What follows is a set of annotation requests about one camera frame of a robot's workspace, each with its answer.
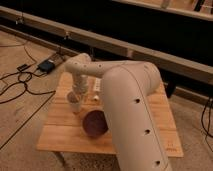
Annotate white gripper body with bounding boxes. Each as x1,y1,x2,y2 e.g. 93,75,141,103
72,75,88,95

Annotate white ceramic cup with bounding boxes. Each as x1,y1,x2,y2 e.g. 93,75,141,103
67,92,80,110

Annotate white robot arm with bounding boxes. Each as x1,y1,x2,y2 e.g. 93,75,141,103
65,53,172,171

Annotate dark purple ceramic bowl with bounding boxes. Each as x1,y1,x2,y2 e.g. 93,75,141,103
82,110,108,138

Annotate white rectangular object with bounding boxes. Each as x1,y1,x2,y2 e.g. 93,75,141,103
94,78,101,92

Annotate wooden table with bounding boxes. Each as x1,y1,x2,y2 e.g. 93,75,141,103
37,72,184,157

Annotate small black box device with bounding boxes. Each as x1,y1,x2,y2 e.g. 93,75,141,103
38,60,55,73

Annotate small black adapter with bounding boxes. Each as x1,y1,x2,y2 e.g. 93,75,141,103
17,64,29,72

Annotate long wooden beam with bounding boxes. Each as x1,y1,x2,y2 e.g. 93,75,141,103
0,5,213,85

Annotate black floor cable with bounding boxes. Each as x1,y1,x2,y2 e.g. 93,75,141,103
0,43,57,105

